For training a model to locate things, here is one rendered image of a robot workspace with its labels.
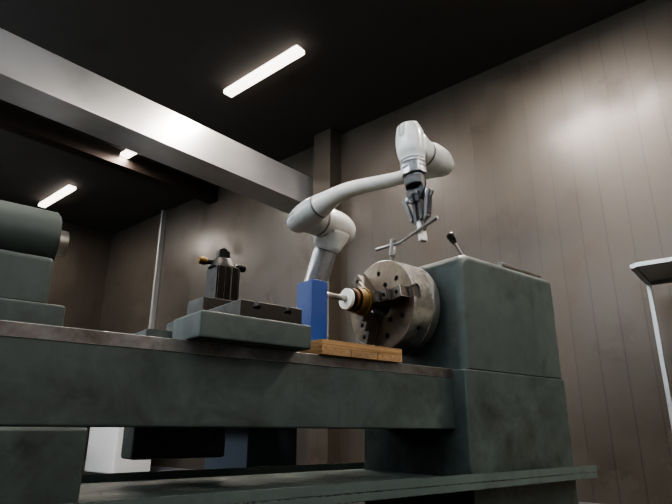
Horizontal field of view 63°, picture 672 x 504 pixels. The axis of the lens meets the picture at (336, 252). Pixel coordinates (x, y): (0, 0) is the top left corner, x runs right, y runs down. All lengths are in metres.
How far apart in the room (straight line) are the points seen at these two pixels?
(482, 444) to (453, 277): 0.53
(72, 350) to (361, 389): 0.75
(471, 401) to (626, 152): 4.11
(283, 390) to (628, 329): 4.12
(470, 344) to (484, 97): 4.89
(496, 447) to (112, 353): 1.22
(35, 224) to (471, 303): 1.30
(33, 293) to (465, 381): 1.23
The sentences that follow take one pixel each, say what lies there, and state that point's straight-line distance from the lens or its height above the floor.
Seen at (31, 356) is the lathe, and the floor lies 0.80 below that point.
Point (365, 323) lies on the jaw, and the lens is 1.83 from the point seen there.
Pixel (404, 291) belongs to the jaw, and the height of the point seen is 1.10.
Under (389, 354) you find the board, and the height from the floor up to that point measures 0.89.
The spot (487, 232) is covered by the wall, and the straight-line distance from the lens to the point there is 5.85.
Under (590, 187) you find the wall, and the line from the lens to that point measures 5.60.
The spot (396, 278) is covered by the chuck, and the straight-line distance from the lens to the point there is 1.85.
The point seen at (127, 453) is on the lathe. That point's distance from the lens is 1.62.
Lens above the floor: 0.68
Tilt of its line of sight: 18 degrees up
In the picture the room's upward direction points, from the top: straight up
